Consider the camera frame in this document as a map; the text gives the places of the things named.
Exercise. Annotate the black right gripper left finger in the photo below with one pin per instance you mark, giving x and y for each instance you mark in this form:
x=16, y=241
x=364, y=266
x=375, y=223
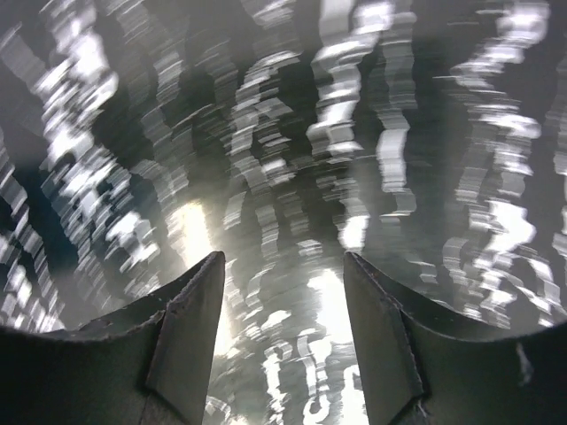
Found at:
x=146, y=363

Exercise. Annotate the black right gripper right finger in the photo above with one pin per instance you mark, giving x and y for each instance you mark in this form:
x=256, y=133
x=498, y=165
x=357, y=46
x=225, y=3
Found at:
x=423, y=363

